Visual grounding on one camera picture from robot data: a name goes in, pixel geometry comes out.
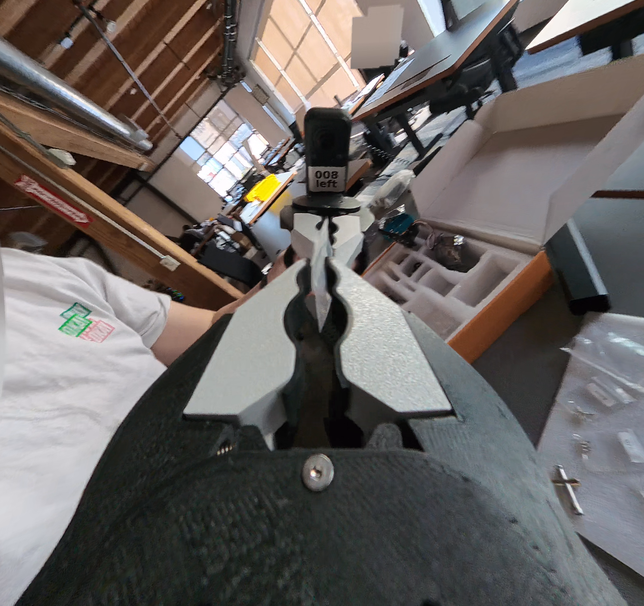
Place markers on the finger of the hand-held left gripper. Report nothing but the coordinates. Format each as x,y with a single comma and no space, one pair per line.
306,233
347,238

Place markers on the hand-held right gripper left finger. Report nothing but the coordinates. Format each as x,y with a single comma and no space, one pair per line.
241,364

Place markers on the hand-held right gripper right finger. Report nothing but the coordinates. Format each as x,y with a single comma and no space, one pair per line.
392,364

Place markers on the clear bag of dark parts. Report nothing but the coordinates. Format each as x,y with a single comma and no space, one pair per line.
321,263

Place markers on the orange cardboard kit box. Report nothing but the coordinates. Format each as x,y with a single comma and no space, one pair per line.
503,173

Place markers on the large clear zip bag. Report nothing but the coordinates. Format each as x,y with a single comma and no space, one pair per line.
614,344

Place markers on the grey desk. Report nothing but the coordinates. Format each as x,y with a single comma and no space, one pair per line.
518,389

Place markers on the dark wood-edged desk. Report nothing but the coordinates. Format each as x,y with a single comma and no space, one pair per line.
437,57
593,7

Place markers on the person's left hand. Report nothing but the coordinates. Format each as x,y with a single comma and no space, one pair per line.
279,270

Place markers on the yellow bin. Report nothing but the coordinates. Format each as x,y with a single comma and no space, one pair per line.
264,191

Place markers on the clear bag of metal parts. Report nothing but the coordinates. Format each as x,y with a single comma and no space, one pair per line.
395,188

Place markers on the orange-blind window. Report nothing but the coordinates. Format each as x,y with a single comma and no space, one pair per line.
302,52

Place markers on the shiny foil bag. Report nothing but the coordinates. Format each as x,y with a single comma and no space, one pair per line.
455,251

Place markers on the paned window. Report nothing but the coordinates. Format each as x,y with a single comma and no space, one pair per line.
216,158

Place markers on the black ceiling pipes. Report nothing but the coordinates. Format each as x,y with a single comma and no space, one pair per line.
232,12

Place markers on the person's white shirt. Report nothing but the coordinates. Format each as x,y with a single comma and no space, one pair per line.
60,414

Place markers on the metal cross wrench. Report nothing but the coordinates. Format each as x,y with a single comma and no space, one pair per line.
568,490

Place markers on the white foam sheet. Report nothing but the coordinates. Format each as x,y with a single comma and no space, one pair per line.
603,490

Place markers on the red wall sign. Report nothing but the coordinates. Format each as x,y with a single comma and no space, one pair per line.
55,201

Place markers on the silver air duct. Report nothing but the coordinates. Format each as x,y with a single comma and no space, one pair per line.
60,95

